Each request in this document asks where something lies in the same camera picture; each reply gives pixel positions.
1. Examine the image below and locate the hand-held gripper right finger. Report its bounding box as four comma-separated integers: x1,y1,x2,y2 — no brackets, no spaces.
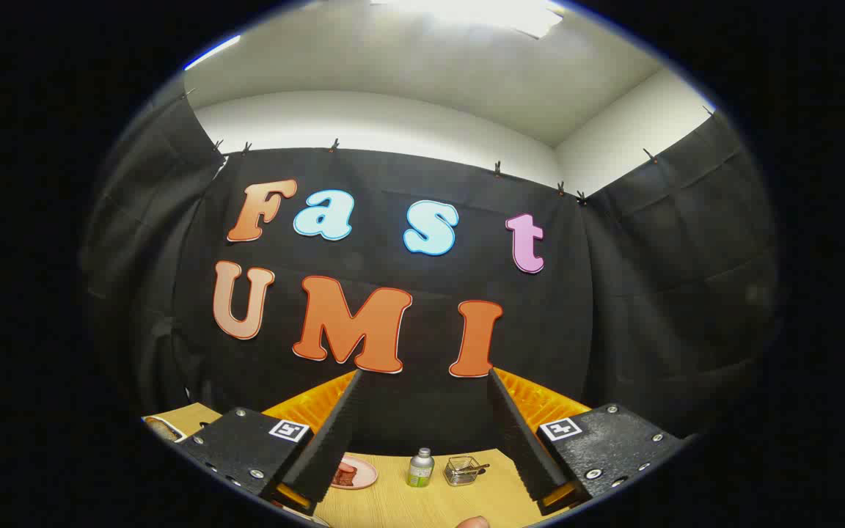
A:
487,367,689,518

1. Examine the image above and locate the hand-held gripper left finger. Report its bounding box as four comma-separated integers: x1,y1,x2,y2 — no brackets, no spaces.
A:
175,369,365,516

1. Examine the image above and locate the pink plate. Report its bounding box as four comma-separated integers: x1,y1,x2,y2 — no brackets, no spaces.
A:
331,455,379,491

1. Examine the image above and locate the green-labelled metal bottle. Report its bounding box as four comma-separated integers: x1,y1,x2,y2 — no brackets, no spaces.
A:
406,447,436,488

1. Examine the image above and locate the cream toaster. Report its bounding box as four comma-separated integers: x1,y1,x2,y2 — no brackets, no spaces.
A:
142,415,190,444

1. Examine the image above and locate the ceiling light panel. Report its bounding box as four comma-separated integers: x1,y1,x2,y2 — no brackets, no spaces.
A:
370,0,567,39

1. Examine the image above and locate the wire mesh basket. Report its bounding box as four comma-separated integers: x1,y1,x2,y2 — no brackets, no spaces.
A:
443,455,483,487

